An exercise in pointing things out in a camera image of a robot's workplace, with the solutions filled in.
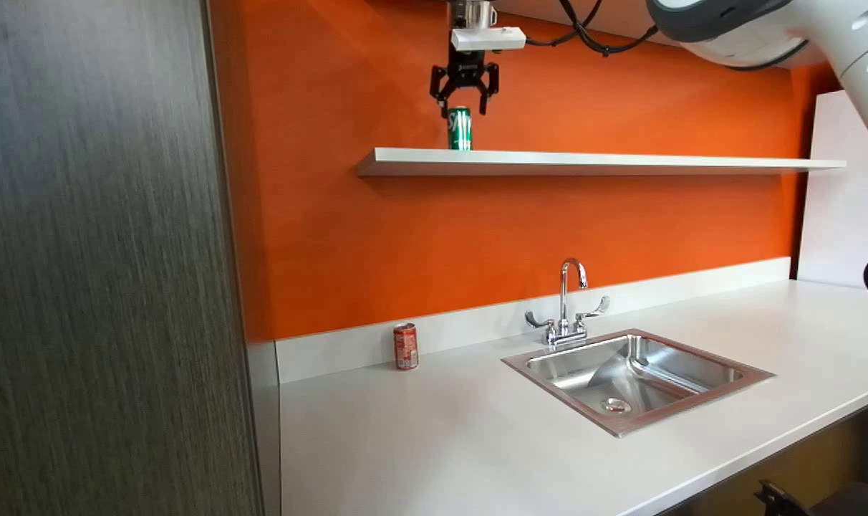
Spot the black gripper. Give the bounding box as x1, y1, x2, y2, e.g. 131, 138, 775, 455
429, 52, 498, 116

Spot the green Sprite can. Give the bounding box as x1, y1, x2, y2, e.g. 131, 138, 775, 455
448, 105, 474, 152

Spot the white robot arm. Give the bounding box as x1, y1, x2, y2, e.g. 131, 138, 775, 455
429, 0, 868, 128

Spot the red soda can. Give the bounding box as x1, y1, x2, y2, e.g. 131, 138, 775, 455
392, 323, 419, 369

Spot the chrome faucet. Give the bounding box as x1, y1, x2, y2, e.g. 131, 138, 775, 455
525, 258, 610, 347

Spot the stainless steel sink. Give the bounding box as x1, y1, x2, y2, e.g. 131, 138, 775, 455
505, 328, 772, 435

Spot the white board panel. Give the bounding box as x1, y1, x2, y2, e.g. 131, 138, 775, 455
800, 91, 868, 287

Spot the dark wood cabinet panel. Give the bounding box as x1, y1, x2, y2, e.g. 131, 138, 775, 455
0, 0, 265, 516

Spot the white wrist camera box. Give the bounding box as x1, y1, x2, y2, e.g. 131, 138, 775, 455
451, 25, 528, 52

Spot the white wall shelf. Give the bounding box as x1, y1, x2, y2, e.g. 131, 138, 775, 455
356, 146, 843, 177

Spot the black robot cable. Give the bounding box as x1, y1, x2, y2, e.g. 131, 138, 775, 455
525, 0, 813, 75

